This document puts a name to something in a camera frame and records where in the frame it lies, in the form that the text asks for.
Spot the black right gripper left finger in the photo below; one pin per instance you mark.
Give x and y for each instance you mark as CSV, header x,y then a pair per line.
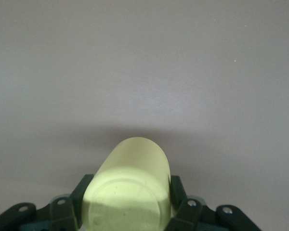
x,y
60,214

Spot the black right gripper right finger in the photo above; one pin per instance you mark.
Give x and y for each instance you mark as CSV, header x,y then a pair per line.
x,y
197,216

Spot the yellow plastic cup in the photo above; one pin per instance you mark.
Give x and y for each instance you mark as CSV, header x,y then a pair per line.
x,y
127,183

